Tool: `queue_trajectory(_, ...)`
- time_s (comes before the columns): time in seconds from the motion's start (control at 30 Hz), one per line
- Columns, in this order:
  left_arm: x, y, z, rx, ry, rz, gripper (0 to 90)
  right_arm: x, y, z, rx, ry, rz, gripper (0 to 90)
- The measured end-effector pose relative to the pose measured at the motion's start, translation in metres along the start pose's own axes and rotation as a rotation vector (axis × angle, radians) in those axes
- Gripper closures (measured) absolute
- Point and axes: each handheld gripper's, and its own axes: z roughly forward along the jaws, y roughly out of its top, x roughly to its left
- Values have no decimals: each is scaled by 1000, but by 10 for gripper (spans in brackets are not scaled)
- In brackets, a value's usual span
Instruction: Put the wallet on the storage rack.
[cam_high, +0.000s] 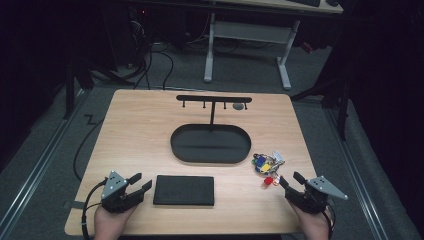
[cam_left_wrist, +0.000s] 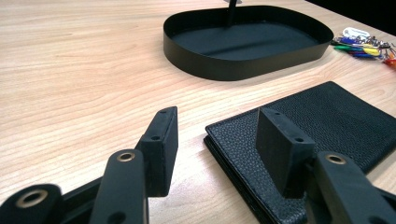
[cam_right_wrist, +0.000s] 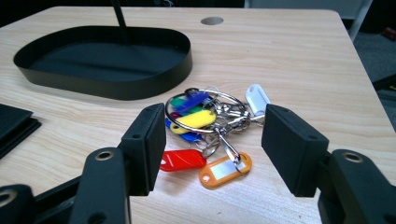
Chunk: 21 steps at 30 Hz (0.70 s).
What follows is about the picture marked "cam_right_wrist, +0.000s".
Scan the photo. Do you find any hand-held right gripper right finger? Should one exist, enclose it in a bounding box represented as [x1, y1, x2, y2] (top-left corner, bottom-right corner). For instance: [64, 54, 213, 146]
[261, 104, 396, 224]

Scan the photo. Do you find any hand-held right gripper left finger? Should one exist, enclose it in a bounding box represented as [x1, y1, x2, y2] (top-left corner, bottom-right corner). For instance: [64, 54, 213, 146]
[68, 103, 167, 224]

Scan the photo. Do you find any keyring with colourful key tags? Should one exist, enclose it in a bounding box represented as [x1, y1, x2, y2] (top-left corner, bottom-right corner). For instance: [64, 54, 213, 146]
[159, 83, 272, 190]

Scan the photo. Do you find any dark floor object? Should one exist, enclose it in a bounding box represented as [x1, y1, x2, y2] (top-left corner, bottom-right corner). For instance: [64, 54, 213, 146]
[372, 74, 396, 102]

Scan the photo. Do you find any black flat folded pad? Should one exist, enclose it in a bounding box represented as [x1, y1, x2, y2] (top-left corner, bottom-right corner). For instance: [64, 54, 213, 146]
[0, 103, 42, 160]

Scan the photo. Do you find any round grey table grommet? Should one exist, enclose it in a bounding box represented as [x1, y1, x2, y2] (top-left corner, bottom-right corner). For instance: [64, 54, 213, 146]
[200, 16, 225, 26]

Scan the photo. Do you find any small red object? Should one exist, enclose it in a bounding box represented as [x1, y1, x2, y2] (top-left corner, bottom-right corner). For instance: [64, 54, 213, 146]
[382, 26, 396, 41]

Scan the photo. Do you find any black oval tray with post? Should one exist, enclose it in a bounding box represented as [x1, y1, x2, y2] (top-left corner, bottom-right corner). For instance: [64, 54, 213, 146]
[13, 0, 193, 102]

